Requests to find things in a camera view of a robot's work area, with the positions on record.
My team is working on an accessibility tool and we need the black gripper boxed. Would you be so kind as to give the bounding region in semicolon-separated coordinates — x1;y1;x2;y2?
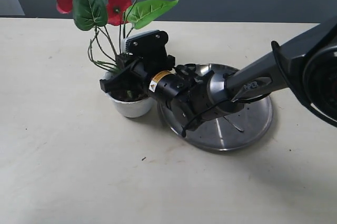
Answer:
100;52;195;102

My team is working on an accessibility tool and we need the artificial red anthurium plant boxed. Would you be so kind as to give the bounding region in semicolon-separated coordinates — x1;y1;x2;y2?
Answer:
56;0;180;73

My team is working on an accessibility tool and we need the stainless steel spoon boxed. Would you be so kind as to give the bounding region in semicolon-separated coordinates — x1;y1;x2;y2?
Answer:
225;118;244;132

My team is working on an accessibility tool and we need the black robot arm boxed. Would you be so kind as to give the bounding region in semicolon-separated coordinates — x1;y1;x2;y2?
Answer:
100;18;336;136

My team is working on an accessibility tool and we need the white plastic flower pot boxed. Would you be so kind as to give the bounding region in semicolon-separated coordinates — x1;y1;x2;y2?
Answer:
100;71;155;119

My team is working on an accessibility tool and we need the round stainless steel plate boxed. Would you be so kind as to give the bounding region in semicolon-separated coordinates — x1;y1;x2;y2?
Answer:
157;63;274;153

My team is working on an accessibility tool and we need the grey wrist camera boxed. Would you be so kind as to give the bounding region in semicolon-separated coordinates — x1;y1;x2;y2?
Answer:
121;30;169;56

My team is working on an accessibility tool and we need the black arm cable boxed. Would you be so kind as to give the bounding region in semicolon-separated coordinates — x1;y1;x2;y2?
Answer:
180;40;337;138

